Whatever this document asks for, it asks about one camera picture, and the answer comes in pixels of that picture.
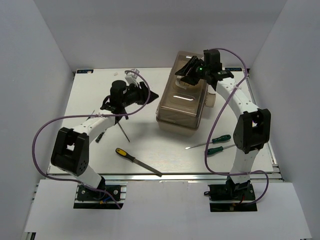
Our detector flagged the black handled awl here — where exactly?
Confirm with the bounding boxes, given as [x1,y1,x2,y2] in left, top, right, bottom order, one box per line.
[117,122,131,143]

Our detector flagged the green screwdriver short shaft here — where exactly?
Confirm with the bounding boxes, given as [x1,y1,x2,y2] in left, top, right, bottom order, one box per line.
[207,144,236,156]

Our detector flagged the beige plastic toolbox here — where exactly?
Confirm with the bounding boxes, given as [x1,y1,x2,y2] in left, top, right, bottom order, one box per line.
[156,51,216,137]

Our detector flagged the yellow black handled file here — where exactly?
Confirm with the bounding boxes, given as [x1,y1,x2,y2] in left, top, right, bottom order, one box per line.
[115,148,163,177]

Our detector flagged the green screwdriver long shaft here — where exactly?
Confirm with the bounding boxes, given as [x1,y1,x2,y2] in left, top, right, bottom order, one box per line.
[185,134,231,150]

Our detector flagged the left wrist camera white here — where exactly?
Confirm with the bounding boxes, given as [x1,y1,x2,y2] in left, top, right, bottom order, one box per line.
[125,68,140,87]

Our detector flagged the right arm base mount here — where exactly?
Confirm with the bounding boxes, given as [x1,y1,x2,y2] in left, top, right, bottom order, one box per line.
[203,184,258,213]

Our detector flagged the blue label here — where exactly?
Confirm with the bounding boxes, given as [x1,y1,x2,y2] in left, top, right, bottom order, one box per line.
[224,67,243,72]
[76,69,94,74]

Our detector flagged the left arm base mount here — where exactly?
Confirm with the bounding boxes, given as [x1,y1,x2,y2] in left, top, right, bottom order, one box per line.
[73,181,127,210]

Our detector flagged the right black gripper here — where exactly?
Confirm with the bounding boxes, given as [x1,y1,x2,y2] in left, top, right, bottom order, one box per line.
[174,56,209,87]

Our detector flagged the small green precision screwdriver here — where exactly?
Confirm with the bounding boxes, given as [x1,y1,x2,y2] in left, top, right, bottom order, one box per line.
[95,132,105,143]

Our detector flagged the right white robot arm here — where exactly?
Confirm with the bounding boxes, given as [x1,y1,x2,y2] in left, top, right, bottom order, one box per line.
[175,49,271,200]

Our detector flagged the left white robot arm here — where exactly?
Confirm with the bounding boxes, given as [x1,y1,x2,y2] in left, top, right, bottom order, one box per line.
[51,80,159,200]

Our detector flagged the blue label right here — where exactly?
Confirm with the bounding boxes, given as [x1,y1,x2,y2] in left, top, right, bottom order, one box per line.
[224,67,243,72]

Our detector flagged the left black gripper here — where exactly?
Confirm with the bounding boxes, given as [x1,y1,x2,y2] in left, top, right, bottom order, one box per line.
[120,81,159,108]

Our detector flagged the blue label left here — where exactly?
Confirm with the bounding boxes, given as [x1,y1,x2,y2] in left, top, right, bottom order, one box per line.
[76,69,94,74]

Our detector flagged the aluminium table edge rail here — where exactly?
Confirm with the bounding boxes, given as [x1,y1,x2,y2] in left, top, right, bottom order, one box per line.
[49,172,283,181]

